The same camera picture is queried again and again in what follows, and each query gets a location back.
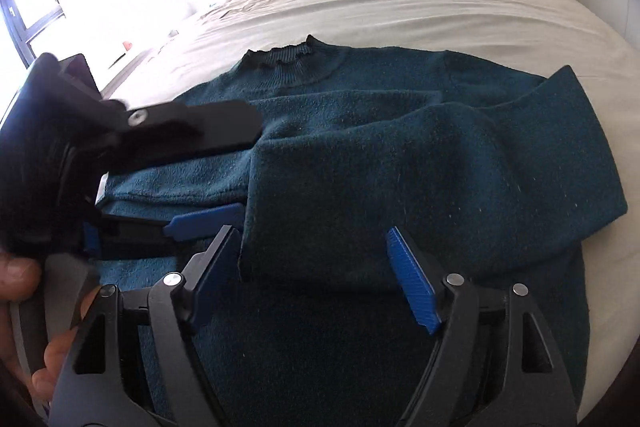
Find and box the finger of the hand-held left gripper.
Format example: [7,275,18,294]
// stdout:
[105,99,264,162]
[85,202,247,258]

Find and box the dark teal knit sweater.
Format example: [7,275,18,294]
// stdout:
[95,35,628,427]

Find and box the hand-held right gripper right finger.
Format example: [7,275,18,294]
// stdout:
[385,227,581,427]

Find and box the dark framed window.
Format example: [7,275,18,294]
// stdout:
[0,0,67,68]

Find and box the person's left hand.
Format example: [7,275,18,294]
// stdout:
[0,254,101,408]

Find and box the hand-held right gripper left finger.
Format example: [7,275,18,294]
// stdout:
[50,224,246,427]

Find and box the bed with beige sheet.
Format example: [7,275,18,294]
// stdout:
[100,0,640,418]

